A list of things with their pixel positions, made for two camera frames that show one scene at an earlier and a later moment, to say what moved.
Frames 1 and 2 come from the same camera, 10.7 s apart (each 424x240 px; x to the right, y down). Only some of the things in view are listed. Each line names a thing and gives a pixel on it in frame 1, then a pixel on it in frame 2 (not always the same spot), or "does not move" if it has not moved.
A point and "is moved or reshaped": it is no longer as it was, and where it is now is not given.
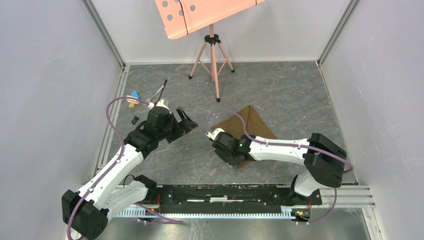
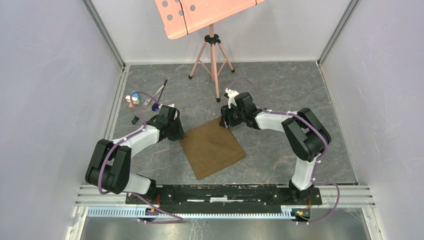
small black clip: x=135 y=120 does not move
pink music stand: x=182 y=17 does not move
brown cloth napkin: x=234 y=125 is moved or reshaped
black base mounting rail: x=226 y=198 does not move
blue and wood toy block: x=132 y=102 does not move
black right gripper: x=230 y=162 to x=225 y=112
